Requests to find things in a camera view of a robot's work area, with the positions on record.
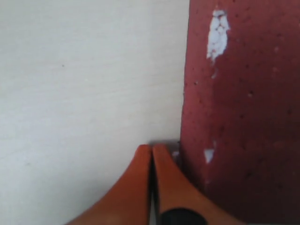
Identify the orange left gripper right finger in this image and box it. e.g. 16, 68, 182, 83
152, 144, 237, 225

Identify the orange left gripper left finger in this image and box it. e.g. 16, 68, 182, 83
68, 144, 151, 225

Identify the red brick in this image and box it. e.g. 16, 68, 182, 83
180, 0, 300, 224

